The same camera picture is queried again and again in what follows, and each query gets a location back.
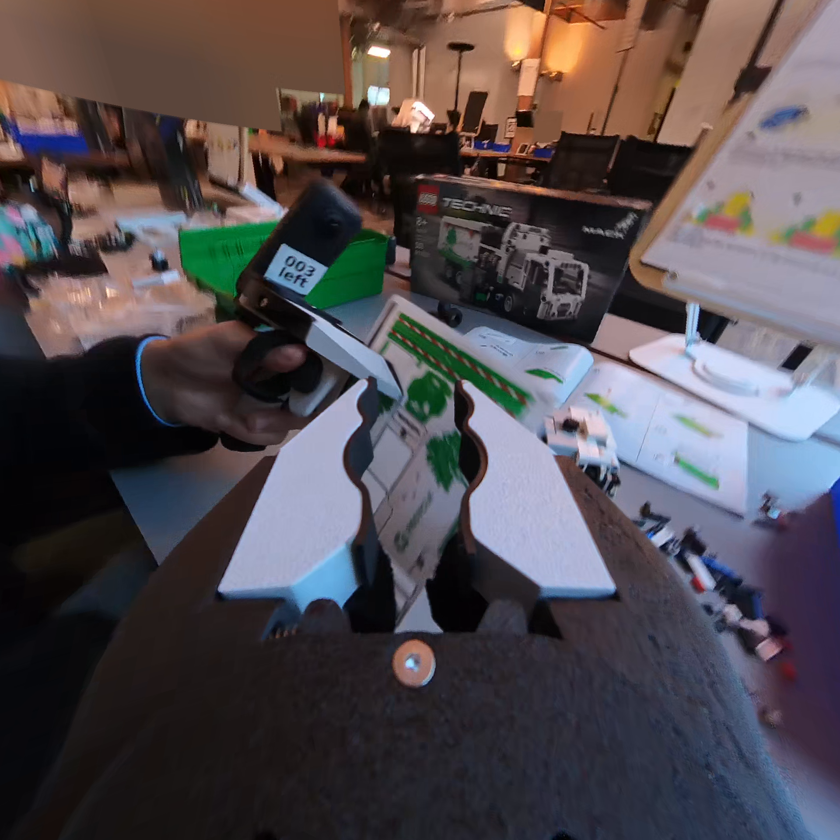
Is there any blue wristband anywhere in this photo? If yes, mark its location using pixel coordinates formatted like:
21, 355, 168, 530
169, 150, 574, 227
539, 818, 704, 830
134, 335, 186, 429

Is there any open instruction booklet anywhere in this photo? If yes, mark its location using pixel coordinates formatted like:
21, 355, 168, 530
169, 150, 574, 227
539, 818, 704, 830
459, 324, 751, 517

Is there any colourful patterned cloth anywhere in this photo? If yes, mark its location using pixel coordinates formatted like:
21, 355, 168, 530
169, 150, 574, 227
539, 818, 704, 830
0, 200, 48, 271

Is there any person's left hand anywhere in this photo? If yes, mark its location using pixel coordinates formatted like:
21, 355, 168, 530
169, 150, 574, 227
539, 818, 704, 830
140, 320, 311, 452

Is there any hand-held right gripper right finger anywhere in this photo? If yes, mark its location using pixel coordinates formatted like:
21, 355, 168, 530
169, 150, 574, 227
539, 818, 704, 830
453, 379, 619, 603

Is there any black lego set box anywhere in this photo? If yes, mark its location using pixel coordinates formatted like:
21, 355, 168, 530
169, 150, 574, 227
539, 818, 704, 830
410, 174, 655, 346

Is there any wooden clipboard with paper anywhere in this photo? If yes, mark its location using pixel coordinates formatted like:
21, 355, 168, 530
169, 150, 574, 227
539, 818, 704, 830
628, 0, 840, 347

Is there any black floor lamp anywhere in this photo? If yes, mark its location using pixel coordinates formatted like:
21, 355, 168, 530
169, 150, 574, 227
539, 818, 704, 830
447, 41, 476, 135

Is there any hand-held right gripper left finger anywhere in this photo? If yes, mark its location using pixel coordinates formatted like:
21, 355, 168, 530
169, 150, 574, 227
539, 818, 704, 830
217, 378, 382, 611

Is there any person's left forearm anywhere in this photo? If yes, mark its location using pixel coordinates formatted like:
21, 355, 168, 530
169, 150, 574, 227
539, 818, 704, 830
0, 335, 198, 546

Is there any black office chair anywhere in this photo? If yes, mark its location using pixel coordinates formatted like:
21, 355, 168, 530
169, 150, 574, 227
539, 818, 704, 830
548, 131, 621, 193
607, 136, 695, 206

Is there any white clipboard stand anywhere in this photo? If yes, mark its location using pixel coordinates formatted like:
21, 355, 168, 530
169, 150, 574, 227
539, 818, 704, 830
628, 298, 840, 442

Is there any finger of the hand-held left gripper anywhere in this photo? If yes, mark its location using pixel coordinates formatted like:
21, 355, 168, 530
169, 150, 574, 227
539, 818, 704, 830
305, 310, 404, 399

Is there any white lego truck model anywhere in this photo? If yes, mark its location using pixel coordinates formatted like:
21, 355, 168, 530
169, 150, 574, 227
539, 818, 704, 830
542, 405, 622, 497

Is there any green printed sticker sheet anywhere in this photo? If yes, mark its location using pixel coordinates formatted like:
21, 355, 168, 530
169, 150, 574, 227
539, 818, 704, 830
364, 294, 534, 632

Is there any pile of dark lego parts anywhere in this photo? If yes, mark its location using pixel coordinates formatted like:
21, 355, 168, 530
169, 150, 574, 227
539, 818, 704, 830
629, 497, 796, 731

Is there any green plastic bin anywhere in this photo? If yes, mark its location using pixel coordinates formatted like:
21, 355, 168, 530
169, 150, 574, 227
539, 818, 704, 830
178, 220, 390, 316

